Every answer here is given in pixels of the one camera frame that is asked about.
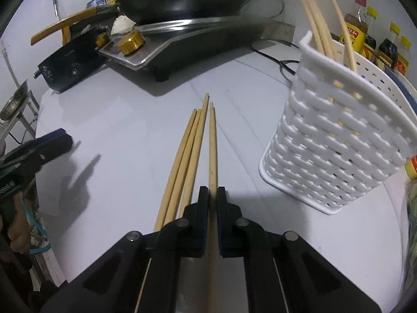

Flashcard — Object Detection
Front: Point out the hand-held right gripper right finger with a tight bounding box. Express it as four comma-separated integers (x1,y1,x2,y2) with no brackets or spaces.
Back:
217,186,382,313

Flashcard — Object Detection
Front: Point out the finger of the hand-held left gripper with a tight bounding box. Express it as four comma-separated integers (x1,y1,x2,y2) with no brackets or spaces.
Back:
28,129,74,165

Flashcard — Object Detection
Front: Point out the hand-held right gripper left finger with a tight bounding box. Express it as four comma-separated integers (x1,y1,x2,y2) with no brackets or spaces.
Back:
41,186,211,313

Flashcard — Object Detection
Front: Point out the light wooden chopstick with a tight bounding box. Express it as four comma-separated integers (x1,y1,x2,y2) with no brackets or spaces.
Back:
208,102,219,313
287,0,329,57
134,109,203,313
322,0,358,72
152,108,199,233
178,93,210,219
293,0,337,62

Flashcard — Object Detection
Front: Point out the white woven plastic basket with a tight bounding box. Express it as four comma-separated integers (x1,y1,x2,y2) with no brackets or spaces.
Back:
259,31,417,216

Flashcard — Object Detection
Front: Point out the person's left hand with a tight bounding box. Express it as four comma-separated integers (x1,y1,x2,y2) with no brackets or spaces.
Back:
0,191,33,255

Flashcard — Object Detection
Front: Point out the metal stand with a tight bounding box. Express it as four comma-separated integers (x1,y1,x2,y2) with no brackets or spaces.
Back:
0,91,41,146

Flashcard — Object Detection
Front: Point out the steel colander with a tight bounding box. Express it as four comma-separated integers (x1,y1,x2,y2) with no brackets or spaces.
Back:
0,80,29,121

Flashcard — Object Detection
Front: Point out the black electric pot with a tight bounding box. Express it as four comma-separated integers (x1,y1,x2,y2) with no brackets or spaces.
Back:
33,23,111,94

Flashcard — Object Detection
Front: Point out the white crumpled paper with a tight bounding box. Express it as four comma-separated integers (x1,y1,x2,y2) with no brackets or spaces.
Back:
110,15,137,36

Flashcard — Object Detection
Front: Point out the silver cooker with brass knobs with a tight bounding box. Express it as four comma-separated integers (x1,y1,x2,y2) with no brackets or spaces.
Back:
94,16,285,83

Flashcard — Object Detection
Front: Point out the clear plastic bottle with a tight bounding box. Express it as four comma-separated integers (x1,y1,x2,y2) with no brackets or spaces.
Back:
403,179,417,289

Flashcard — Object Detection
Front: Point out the orange squeeze bottle yellow cap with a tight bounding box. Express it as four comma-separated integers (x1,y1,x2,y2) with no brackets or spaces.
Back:
404,154,417,181

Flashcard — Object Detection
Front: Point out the blue bowl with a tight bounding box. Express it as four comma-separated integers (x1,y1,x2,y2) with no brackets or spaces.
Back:
384,65,417,105

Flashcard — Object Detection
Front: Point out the brown sauce bottle red cap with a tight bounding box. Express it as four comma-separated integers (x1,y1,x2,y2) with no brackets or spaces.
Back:
339,0,370,53

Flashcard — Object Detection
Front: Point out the dark soy sauce bottle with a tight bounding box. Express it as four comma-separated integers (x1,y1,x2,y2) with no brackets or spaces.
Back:
363,7,379,62
377,23,401,68

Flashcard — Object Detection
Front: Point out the yellow liquid bottle yellow cap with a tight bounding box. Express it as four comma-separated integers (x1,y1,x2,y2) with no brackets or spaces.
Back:
394,36,413,76

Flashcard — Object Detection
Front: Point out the teal cord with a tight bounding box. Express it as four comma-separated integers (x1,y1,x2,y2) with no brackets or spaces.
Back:
20,198,53,255

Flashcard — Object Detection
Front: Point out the black power cable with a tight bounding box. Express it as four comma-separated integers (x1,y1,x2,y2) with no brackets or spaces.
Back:
249,38,304,83
242,0,285,19

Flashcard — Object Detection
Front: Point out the black wok with wooden handle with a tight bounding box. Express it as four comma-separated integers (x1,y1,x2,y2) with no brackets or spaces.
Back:
30,0,257,47

